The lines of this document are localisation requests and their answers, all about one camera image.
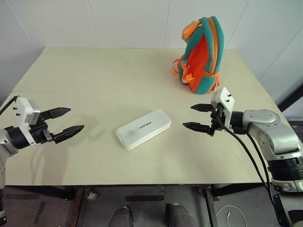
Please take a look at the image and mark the black metal table frame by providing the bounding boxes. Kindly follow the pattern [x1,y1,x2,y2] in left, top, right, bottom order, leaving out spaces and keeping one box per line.
[4,183,269,227]

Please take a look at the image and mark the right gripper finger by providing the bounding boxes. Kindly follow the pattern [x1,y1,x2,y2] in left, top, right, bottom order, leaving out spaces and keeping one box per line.
[190,103,214,113]
[182,122,211,136]

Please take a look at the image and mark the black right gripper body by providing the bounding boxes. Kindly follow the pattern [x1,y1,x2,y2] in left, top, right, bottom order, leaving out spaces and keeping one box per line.
[209,105,225,138]

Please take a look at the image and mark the white rectangular case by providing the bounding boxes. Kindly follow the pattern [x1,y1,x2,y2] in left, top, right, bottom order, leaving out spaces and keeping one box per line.
[115,108,172,151]

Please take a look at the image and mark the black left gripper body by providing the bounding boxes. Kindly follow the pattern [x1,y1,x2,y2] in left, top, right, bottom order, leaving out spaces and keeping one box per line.
[29,110,57,146]

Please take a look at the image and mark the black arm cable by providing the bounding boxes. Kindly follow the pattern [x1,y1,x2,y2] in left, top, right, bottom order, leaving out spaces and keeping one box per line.
[217,105,276,208]
[0,95,19,114]

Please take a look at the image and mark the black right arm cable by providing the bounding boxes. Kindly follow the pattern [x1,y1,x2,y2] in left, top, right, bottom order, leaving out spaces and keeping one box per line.
[217,105,276,208]

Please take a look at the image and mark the slanted black floor strip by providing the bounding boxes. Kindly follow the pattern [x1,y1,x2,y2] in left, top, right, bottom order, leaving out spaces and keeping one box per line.
[34,201,47,224]

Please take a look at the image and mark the dark grey rounded shape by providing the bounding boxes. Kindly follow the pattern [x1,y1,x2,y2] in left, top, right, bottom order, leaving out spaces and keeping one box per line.
[107,205,134,227]
[165,202,197,227]

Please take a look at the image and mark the teal and orange backpack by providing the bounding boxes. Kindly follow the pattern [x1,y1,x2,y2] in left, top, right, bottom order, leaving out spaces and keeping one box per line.
[171,16,225,95]

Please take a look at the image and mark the thin white floor cable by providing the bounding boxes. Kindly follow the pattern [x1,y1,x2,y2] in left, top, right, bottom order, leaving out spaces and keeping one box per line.
[216,205,247,227]

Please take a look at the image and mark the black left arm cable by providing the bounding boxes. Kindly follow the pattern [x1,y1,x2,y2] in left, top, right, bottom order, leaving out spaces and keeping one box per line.
[0,95,19,114]

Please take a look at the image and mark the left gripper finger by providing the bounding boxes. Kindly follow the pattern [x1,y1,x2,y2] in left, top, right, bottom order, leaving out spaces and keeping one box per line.
[53,124,85,144]
[41,107,71,121]

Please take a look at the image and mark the black tape strip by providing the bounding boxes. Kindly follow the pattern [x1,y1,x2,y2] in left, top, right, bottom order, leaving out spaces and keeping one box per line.
[125,194,165,202]

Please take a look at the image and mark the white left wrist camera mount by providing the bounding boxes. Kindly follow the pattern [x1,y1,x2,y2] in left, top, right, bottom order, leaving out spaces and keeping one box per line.
[13,96,41,148]

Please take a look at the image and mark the black metal beam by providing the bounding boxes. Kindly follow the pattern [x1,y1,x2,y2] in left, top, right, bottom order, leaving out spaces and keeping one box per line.
[276,84,303,112]

